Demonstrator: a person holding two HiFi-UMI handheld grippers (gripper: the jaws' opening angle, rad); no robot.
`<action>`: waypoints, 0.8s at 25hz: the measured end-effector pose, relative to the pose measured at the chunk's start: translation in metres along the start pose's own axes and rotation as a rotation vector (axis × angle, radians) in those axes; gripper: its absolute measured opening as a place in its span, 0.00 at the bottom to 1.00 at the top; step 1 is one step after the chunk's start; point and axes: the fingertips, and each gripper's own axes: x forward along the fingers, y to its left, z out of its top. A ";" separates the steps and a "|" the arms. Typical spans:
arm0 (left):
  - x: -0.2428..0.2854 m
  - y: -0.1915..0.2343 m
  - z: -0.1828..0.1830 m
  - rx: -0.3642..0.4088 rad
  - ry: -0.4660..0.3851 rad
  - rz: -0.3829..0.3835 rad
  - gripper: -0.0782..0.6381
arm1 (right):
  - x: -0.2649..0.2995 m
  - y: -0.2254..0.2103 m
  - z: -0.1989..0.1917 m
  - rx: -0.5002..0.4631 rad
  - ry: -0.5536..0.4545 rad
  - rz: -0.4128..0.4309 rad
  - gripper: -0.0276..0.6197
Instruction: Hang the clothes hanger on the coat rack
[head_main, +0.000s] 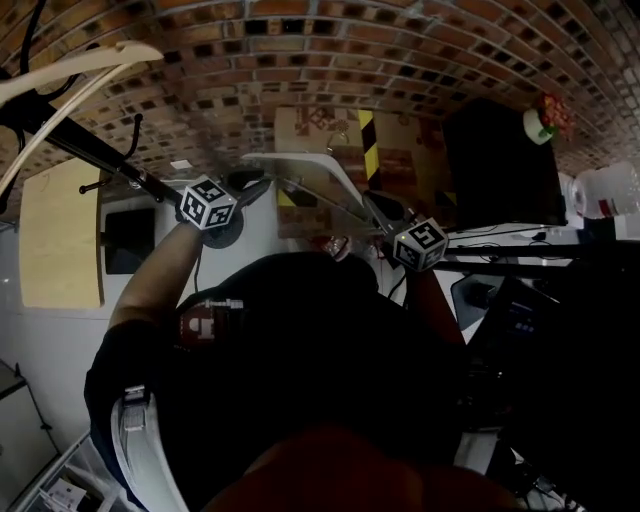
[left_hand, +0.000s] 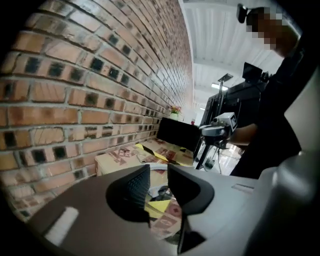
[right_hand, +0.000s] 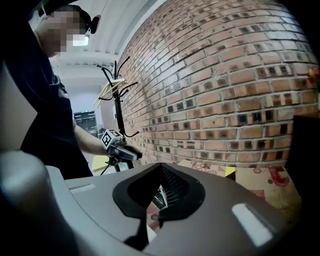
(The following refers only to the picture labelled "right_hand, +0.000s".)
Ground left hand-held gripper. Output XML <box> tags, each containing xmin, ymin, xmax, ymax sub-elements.
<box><xmin>101</xmin><ymin>128</ymin><xmax>144</xmax><ymax>166</ymax></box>

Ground wooden hanger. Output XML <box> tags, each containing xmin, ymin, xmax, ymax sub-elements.
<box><xmin>93</xmin><ymin>79</ymin><xmax>121</xmax><ymax>107</ymax></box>
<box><xmin>93</xmin><ymin>78</ymin><xmax>127</xmax><ymax>107</ymax></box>

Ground yellow board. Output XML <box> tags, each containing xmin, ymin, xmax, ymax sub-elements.
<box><xmin>91</xmin><ymin>154</ymin><xmax>111</xmax><ymax>174</ymax></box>

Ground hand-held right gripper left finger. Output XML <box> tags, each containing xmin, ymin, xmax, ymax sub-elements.
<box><xmin>64</xmin><ymin>162</ymin><xmax>162</xmax><ymax>252</ymax></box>

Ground black head-mounted camera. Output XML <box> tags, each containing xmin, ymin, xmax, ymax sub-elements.
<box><xmin>89</xmin><ymin>14</ymin><xmax>102</xmax><ymax>35</ymax></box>

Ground black coat rack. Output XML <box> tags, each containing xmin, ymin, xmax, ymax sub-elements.
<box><xmin>96</xmin><ymin>55</ymin><xmax>141</xmax><ymax>173</ymax></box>

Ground red and yellow flowers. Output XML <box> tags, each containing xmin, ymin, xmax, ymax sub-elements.
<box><xmin>307</xmin><ymin>65</ymin><xmax>320</xmax><ymax>96</ymax></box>

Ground person's dark shirt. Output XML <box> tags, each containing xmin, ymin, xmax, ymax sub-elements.
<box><xmin>3</xmin><ymin>9</ymin><xmax>94</xmax><ymax>180</ymax></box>

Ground person's left forearm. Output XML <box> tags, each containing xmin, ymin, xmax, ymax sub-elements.
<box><xmin>73</xmin><ymin>121</ymin><xmax>109</xmax><ymax>156</ymax></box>

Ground person's head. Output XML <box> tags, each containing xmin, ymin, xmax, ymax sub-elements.
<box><xmin>34</xmin><ymin>4</ymin><xmax>91</xmax><ymax>59</ymax></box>

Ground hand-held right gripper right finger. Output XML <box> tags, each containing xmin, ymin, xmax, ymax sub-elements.
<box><xmin>143</xmin><ymin>162</ymin><xmax>289</xmax><ymax>256</ymax></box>

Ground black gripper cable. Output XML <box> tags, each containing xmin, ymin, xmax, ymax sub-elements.
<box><xmin>100</xmin><ymin>156</ymin><xmax>119</xmax><ymax>176</ymax></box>

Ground printed cardboard box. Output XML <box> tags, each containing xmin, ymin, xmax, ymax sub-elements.
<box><xmin>178</xmin><ymin>159</ymin><xmax>302</xmax><ymax>211</ymax></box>

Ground black shelving unit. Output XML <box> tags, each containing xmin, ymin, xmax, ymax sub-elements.
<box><xmin>73</xmin><ymin>111</ymin><xmax>99</xmax><ymax>139</ymax></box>

